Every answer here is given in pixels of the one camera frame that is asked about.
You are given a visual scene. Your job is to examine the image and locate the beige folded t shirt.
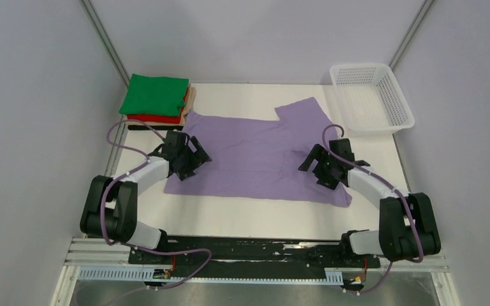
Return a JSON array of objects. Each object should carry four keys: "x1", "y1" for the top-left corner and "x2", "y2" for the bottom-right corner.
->
[{"x1": 145, "y1": 85, "x2": 196, "y2": 126}]

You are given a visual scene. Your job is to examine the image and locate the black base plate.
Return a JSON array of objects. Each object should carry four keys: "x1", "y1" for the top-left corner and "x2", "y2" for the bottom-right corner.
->
[{"x1": 128, "y1": 235, "x2": 380, "y2": 276}]

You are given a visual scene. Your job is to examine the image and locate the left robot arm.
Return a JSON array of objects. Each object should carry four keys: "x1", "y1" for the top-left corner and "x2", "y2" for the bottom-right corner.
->
[{"x1": 80, "y1": 131, "x2": 212, "y2": 263}]

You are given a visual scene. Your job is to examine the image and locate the lavender t shirt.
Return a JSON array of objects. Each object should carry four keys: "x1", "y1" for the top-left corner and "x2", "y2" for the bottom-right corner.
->
[{"x1": 163, "y1": 98, "x2": 352, "y2": 207}]

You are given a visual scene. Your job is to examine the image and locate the red folded t shirt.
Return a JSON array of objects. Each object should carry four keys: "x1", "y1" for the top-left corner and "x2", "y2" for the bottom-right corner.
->
[{"x1": 126, "y1": 92, "x2": 189, "y2": 124}]

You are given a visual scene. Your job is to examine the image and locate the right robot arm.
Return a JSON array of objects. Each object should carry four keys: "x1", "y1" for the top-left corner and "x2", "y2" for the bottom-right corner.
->
[{"x1": 298, "y1": 138, "x2": 442, "y2": 266}]

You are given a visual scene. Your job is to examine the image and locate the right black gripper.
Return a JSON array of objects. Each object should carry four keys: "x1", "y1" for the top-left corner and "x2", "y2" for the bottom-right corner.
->
[{"x1": 298, "y1": 145, "x2": 339, "y2": 191}]

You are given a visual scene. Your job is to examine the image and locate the white plastic basket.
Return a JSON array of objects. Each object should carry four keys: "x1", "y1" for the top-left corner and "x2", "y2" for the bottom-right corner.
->
[{"x1": 329, "y1": 62, "x2": 415, "y2": 136}]

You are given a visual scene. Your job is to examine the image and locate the green folded t shirt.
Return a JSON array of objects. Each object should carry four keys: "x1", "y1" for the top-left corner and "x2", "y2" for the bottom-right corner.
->
[{"x1": 119, "y1": 74, "x2": 189, "y2": 117}]

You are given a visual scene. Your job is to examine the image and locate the white slotted cable duct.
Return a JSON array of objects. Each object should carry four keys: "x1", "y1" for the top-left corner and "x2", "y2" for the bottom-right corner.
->
[{"x1": 77, "y1": 266, "x2": 344, "y2": 285}]

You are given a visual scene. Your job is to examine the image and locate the black folded t shirt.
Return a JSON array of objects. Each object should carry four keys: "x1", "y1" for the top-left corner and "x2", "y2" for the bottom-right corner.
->
[{"x1": 127, "y1": 124, "x2": 184, "y2": 131}]

